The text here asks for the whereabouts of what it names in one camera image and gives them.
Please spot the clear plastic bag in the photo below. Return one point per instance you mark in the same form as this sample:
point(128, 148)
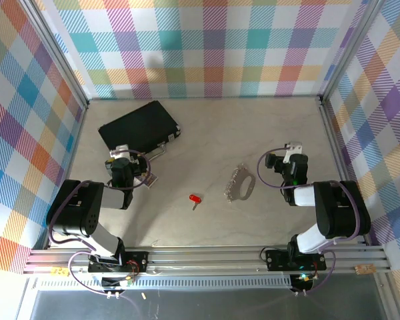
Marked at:
point(235, 188)

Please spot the red-headed key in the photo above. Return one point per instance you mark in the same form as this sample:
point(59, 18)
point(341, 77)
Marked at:
point(195, 199)

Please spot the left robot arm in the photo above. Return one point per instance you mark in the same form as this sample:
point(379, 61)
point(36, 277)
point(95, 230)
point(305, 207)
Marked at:
point(76, 206)

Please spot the purple-bordered picture card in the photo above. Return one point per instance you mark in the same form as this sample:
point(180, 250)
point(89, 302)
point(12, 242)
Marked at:
point(150, 181)

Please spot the small green circuit board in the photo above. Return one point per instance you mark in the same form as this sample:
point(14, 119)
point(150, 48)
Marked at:
point(127, 281)
point(302, 277)

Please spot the yellow sticker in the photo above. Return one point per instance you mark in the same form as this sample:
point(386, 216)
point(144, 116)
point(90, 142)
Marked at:
point(60, 271)

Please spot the small brown circuit board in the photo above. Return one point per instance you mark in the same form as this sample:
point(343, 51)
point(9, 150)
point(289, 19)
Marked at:
point(365, 269)

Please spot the grey metal plate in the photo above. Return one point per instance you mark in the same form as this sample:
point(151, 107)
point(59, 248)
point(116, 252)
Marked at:
point(220, 306)

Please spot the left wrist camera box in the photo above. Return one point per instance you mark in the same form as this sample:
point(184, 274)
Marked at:
point(120, 151)

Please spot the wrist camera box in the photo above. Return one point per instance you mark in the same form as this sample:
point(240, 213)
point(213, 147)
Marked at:
point(120, 151)
point(291, 150)

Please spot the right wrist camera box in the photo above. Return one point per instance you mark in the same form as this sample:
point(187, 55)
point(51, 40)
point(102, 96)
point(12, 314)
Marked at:
point(291, 150)

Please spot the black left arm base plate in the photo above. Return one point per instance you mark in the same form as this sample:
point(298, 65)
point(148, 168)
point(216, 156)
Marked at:
point(136, 260)

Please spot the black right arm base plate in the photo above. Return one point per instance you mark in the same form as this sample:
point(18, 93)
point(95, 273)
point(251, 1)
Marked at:
point(276, 260)

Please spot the aluminium frame rail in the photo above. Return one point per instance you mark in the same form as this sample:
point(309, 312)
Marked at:
point(203, 258)

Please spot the aluminium frame post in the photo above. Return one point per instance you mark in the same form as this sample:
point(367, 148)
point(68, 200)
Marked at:
point(57, 50)
point(349, 50)

